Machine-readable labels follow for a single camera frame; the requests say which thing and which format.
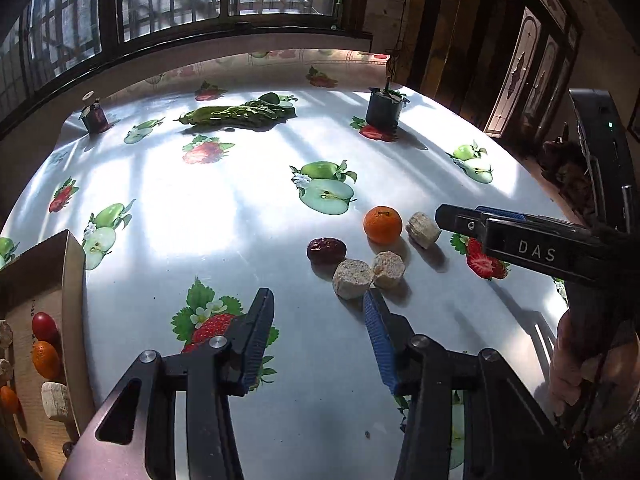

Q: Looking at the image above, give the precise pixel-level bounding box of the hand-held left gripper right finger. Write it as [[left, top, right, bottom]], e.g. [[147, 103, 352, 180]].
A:
[[363, 287, 568, 480]]

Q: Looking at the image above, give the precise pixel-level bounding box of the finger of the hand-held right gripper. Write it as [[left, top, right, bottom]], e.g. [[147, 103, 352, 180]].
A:
[[475, 205, 595, 236], [435, 203, 488, 244]]

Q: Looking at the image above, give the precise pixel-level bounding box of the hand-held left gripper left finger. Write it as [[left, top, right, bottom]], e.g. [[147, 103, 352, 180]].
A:
[[60, 287, 276, 480]]

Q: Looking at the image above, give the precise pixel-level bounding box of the orange mandarin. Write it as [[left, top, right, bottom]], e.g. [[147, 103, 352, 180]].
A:
[[31, 341, 62, 380], [0, 385, 21, 415], [363, 206, 403, 244]]

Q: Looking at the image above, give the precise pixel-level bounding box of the red cherry tomato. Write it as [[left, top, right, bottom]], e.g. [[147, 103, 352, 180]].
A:
[[31, 312, 57, 343]]

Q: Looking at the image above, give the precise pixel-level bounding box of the cardboard box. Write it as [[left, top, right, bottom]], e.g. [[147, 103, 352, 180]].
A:
[[0, 230, 96, 480]]

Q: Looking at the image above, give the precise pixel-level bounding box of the person's right hand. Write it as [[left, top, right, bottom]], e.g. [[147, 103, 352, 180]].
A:
[[550, 310, 608, 408]]

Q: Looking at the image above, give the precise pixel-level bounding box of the black pot right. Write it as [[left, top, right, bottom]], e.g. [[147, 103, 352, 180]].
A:
[[365, 77, 408, 129]]

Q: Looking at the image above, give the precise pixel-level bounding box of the ornate glass door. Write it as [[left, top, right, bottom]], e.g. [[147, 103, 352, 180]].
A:
[[482, 0, 583, 138]]

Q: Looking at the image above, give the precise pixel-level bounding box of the green leafy vegetable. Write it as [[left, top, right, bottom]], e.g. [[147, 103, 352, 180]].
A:
[[173, 92, 298, 131]]

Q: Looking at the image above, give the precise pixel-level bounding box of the dark framed window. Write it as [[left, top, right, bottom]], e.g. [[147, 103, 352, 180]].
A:
[[0, 0, 373, 128]]

